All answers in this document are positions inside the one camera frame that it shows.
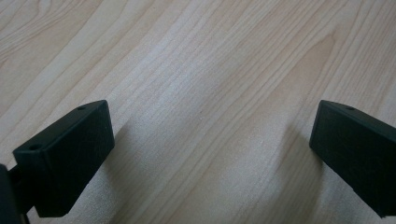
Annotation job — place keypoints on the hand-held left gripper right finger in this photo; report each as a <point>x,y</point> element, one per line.
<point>358,152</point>

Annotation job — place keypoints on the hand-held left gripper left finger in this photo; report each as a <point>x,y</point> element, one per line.
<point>68,158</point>

